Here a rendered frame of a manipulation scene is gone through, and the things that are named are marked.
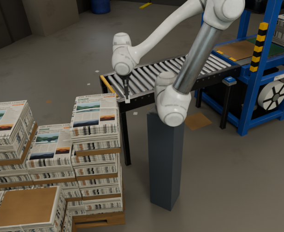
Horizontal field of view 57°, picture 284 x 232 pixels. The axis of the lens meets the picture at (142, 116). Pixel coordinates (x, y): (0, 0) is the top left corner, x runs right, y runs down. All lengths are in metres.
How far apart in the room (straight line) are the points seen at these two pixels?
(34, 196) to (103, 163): 0.51
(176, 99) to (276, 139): 2.05
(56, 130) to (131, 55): 0.95
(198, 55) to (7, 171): 1.40
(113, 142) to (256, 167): 1.69
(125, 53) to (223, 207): 1.69
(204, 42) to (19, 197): 1.50
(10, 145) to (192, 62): 1.15
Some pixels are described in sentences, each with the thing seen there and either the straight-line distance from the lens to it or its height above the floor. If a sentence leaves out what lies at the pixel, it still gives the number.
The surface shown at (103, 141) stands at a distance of 1.63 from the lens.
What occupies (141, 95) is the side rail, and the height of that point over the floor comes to 0.80.
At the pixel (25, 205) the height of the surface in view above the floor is 0.60.
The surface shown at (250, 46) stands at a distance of 3.36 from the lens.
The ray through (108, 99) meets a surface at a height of 1.06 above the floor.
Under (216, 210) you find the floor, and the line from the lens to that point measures 2.47.
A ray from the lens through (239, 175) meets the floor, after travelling 2.77.
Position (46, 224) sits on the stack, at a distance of 1.81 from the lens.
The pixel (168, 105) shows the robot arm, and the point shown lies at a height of 1.23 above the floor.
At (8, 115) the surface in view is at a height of 1.07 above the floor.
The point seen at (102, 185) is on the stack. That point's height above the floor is 0.52.
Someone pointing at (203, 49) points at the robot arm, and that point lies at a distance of 1.32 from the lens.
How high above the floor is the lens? 2.04
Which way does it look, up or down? 37 degrees down
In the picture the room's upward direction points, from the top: 3 degrees counter-clockwise
